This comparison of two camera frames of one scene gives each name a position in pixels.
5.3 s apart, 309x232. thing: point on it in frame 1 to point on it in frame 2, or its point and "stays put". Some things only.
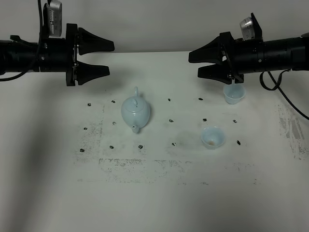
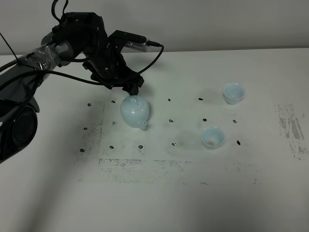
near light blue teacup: (212, 137) stays put
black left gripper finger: (89, 43) to (133, 90)
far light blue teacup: (234, 93) stays put
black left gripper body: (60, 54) to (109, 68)
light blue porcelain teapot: (135, 111) stays put
